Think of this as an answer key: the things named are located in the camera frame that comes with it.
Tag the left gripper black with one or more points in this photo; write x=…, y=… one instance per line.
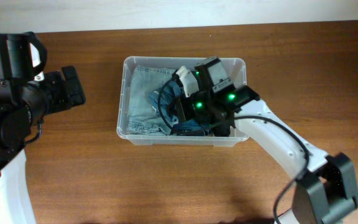
x=72, y=87

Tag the blue cloth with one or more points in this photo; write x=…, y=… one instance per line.
x=171, y=92

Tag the clear plastic storage bin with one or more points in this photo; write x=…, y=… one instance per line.
x=129, y=66

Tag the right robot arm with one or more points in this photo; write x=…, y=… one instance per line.
x=322, y=188

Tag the light blue jeans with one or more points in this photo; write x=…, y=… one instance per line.
x=142, y=115

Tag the dark blue jeans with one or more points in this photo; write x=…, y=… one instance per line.
x=189, y=126

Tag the black garment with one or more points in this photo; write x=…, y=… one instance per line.
x=223, y=129

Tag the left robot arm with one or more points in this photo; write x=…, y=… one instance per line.
x=22, y=59

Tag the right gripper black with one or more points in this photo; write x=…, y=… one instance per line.
x=184, y=109

